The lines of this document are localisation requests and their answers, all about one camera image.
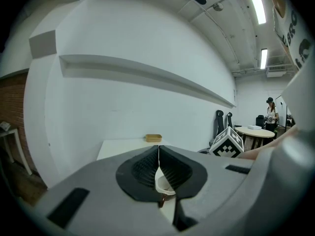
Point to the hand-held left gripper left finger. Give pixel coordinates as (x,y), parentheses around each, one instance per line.
(98,188)

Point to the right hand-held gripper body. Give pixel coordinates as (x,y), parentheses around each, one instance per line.
(225,144)

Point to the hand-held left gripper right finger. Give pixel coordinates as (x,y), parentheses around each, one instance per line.
(216,188)

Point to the white cup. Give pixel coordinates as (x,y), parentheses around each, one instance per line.
(162,185)

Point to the brown spoon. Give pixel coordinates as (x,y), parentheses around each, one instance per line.
(162,201)

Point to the person's right forearm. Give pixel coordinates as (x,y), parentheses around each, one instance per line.
(268,145)

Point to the round wooden table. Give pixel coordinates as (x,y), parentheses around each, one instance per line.
(256,132)

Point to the flat white box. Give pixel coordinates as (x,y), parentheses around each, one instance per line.
(254,126)

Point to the tan shallow tray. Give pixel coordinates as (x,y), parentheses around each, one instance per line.
(153,138)

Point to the white air conditioner unit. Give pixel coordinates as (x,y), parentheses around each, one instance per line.
(276,71)

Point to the long ceiling light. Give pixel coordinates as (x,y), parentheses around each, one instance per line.
(257,4)
(264,58)

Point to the small white side table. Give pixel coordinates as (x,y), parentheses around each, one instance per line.
(11,133)

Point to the white object on side table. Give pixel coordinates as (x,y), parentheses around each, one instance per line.
(4,125)

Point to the person's white printed shirt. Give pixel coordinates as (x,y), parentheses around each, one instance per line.
(292,33)

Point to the round ceiling smoke detector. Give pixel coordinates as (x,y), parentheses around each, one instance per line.
(218,7)

